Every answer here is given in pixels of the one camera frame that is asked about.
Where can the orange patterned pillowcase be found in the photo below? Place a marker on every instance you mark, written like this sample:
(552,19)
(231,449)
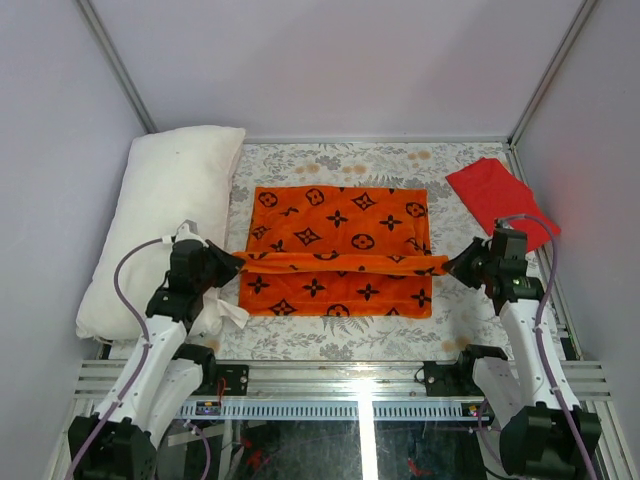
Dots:
(340,252)

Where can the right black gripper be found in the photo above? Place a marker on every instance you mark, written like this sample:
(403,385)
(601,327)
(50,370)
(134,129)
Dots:
(459,265)

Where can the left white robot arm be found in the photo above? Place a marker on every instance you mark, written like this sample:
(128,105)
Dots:
(120,440)

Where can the white pillow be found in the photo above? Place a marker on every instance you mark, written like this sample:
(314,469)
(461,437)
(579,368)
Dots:
(170,177)

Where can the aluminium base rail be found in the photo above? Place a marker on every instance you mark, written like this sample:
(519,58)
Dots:
(299,391)

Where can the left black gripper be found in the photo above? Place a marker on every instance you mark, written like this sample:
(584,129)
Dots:
(230,263)

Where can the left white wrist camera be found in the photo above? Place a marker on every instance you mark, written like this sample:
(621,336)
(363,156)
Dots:
(187,230)

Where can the floral table mat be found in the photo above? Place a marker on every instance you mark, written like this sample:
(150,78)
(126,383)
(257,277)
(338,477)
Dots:
(461,316)

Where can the red folded cloth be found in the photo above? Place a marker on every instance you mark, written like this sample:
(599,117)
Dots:
(490,191)

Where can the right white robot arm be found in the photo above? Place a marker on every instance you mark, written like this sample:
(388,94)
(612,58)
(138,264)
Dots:
(544,431)

